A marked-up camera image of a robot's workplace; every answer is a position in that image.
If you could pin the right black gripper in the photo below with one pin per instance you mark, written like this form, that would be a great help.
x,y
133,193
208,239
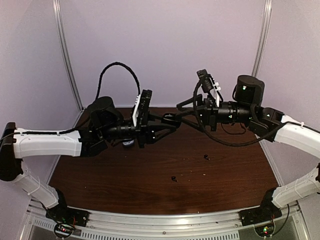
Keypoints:
x,y
208,116

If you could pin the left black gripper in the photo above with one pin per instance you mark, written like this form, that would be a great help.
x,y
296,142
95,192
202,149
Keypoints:
x,y
148,132

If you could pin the black earbud charging case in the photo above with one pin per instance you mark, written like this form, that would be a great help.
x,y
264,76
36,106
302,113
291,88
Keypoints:
x,y
171,119

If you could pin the purple earbud charging case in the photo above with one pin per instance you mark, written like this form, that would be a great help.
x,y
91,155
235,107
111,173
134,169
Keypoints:
x,y
127,143

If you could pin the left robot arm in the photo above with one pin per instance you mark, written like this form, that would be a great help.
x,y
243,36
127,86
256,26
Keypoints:
x,y
103,125

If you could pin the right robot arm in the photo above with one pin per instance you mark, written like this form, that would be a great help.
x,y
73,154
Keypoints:
x,y
265,122

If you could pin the right aluminium post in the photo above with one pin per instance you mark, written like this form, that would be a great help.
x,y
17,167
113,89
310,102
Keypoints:
x,y
263,36

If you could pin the aluminium post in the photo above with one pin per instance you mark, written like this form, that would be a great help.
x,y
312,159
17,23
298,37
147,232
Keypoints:
x,y
65,53
263,36

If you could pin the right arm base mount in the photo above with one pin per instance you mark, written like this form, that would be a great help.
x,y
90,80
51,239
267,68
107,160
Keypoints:
x,y
262,220

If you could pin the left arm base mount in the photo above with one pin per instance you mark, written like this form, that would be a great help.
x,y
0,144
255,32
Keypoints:
x,y
66,222

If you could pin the aluminium front rail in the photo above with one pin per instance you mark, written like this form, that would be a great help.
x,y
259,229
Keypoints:
x,y
221,225

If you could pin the left aluminium post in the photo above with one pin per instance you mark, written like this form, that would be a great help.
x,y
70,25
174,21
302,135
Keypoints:
x,y
65,53

